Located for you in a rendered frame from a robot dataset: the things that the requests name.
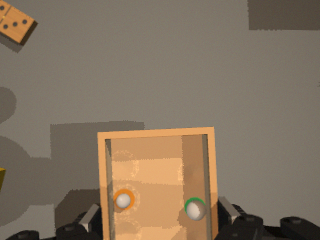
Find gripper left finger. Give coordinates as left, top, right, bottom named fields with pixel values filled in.
left=4, top=203, right=103, bottom=240

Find small white ball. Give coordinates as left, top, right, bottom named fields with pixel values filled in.
left=115, top=193, right=132, bottom=210

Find covered wooden puzzle box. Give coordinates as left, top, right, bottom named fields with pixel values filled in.
left=97, top=126, right=219, bottom=240

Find orange wooden domino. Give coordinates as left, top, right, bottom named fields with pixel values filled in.
left=0, top=0, right=38, bottom=45

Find yellow block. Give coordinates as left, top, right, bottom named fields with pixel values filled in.
left=0, top=167, right=7, bottom=193

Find large white ball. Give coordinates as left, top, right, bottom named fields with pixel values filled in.
left=185, top=199, right=207, bottom=222

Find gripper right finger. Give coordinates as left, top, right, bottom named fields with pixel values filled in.
left=216, top=195, right=320, bottom=240

